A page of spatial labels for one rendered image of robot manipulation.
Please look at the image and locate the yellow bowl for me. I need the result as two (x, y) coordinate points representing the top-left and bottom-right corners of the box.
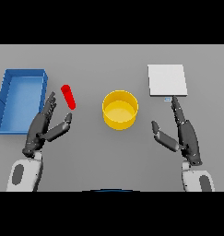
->
(101, 89), (139, 131)

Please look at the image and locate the red beaker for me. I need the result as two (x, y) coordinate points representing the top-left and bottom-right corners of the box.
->
(60, 84), (77, 111)

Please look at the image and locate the pale square measuring scale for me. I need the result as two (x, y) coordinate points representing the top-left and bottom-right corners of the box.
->
(147, 64), (189, 102)

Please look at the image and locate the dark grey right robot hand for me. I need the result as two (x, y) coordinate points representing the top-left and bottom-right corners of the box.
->
(150, 95), (203, 167)

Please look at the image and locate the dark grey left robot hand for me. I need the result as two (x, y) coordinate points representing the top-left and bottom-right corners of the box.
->
(21, 90), (73, 159)

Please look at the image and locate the blue tray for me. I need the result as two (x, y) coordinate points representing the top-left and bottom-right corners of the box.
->
(0, 68), (49, 136)

